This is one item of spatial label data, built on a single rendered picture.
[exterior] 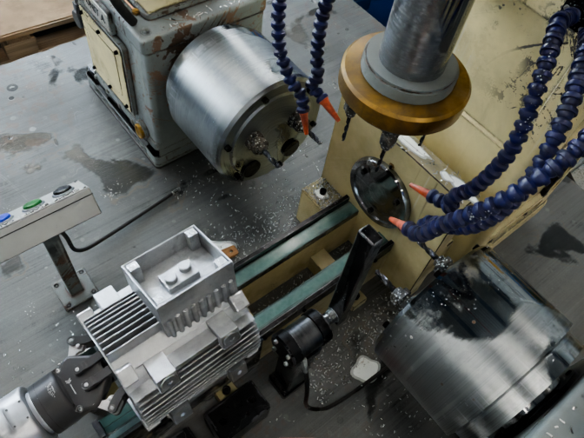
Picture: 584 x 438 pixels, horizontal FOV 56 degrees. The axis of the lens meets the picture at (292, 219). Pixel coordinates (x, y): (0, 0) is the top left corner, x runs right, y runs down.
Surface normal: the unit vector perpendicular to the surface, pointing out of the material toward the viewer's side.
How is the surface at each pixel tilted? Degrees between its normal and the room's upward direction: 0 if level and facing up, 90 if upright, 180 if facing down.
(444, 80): 0
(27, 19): 0
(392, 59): 90
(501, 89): 90
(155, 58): 90
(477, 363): 39
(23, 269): 0
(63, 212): 53
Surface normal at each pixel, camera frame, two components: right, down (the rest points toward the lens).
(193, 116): -0.71, 0.29
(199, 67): -0.36, -0.18
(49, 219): 0.56, 0.22
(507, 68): -0.78, 0.47
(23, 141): 0.11, -0.55
